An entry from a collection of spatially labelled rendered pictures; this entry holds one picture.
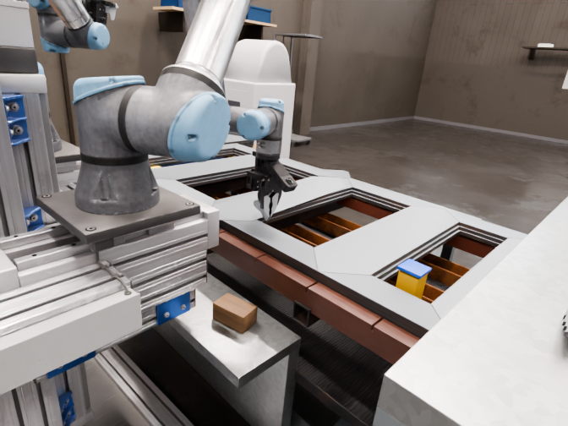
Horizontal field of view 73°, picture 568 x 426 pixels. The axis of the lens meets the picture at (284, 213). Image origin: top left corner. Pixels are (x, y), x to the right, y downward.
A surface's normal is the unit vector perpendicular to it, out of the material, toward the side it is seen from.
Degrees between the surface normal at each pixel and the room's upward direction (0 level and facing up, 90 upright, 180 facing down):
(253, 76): 71
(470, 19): 90
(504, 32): 90
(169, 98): 49
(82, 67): 90
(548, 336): 0
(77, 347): 90
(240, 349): 0
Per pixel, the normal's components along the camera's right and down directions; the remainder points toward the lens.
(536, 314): 0.08, -0.92
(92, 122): -0.30, 0.33
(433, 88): -0.66, 0.23
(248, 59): -0.59, -0.07
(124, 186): 0.53, 0.06
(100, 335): 0.74, 0.30
